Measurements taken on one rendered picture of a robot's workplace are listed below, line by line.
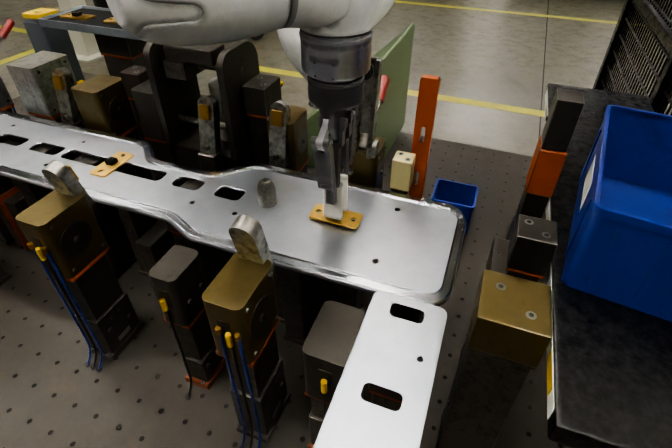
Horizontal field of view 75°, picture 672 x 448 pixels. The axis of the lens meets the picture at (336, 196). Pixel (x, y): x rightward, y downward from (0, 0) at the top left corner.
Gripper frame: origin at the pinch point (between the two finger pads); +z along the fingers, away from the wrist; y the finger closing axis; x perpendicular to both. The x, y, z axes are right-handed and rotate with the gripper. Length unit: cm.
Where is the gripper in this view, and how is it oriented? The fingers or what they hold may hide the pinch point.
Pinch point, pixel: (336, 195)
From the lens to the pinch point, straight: 69.3
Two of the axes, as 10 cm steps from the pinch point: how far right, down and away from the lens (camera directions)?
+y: -3.5, 5.7, -7.4
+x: 9.4, 2.1, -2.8
